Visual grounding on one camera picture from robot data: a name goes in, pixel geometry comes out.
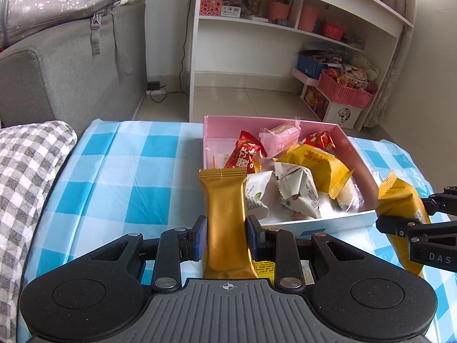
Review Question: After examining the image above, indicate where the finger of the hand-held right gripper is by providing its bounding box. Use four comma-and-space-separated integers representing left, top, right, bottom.
421, 185, 457, 217
375, 215, 457, 249

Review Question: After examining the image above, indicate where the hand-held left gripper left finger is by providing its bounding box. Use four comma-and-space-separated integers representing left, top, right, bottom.
89, 216, 209, 292

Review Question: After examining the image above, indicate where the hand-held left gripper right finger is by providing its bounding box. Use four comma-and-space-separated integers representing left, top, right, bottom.
246, 215, 372, 291

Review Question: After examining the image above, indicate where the gold snack packet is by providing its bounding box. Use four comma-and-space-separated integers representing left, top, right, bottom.
199, 169, 260, 280

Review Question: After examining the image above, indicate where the yellow bread packet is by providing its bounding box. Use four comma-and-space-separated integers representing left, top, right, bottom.
375, 171, 431, 278

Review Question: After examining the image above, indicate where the grey snack packet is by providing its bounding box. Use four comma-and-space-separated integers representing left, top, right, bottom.
274, 162, 322, 219

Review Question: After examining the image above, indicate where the pink cardboard box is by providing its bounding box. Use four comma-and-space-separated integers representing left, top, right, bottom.
202, 115, 380, 239

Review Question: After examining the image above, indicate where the small red candy packet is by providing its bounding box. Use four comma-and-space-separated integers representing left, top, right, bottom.
304, 130, 337, 151

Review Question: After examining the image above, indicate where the yellow printed packet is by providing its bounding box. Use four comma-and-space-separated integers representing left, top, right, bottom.
254, 260, 276, 282

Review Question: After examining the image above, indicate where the clear wrapped pastry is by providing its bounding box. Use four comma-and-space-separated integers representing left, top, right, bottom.
335, 182, 365, 212

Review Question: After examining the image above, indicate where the red snack packet white print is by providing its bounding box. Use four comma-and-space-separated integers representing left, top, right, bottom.
224, 131, 265, 173

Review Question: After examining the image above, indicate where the blue checked tablecloth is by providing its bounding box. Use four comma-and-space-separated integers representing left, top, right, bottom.
17, 117, 457, 343

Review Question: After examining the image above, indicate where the large yellow snack packet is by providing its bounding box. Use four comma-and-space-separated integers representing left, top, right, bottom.
273, 143, 356, 200

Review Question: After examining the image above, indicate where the pink wafer packet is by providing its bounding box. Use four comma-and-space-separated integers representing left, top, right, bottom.
258, 121, 301, 158

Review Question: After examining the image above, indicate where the white printed storage box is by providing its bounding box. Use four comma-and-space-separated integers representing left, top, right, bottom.
299, 85, 362, 131

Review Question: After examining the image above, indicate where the large pink basket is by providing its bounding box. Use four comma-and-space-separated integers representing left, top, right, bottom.
317, 70, 374, 109

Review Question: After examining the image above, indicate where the light patterned curtain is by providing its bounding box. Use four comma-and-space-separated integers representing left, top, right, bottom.
366, 0, 418, 128

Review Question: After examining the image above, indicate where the beige plush toy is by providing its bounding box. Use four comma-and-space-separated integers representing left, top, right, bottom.
351, 54, 379, 80

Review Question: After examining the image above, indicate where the pink plastic tray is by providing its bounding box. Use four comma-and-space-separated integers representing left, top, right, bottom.
290, 67, 321, 87

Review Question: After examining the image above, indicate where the grey checked cloth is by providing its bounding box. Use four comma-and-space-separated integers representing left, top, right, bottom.
0, 120, 78, 343

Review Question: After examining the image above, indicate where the blue storage box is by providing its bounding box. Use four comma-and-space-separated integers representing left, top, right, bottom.
296, 53, 328, 80

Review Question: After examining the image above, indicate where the dark flat box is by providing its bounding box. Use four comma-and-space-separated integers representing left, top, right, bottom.
344, 35, 366, 51

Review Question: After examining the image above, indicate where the small red basket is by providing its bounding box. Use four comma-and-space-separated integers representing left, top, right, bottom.
323, 21, 346, 41

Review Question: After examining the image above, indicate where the grey sofa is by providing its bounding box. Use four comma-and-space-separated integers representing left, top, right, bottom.
0, 1, 149, 133

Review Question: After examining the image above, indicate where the white shelf desk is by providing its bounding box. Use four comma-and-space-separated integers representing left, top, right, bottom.
188, 0, 415, 131

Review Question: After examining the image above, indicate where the orange plastic cup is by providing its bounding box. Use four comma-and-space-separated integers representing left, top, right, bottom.
298, 5, 320, 32

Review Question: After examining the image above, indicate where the orange pen cup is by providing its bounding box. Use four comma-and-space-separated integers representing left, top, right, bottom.
268, 0, 290, 23

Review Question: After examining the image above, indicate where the pink perforated basket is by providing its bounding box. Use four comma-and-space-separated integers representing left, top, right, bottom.
199, 0, 223, 17

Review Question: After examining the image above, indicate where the glass jar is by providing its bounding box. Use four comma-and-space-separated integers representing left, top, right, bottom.
242, 0, 263, 17

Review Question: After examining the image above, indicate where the grey patterned backpack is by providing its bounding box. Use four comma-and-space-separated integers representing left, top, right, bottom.
0, 0, 133, 76

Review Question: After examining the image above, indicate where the black cable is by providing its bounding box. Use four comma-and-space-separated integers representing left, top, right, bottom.
149, 0, 191, 105

